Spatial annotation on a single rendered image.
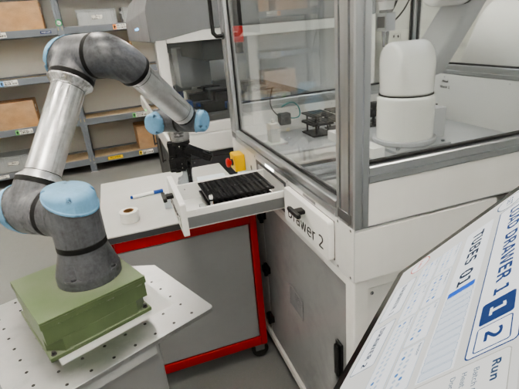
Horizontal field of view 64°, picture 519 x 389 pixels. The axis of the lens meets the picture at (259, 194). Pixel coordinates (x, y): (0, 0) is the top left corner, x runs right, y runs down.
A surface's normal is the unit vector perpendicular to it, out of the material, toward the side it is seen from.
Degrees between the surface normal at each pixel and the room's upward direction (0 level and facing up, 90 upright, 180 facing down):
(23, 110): 88
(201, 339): 90
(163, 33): 90
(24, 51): 90
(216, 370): 0
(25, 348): 0
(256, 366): 0
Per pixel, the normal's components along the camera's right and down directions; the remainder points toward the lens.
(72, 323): 0.67, 0.23
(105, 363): -0.08, -0.92
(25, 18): 0.39, 0.31
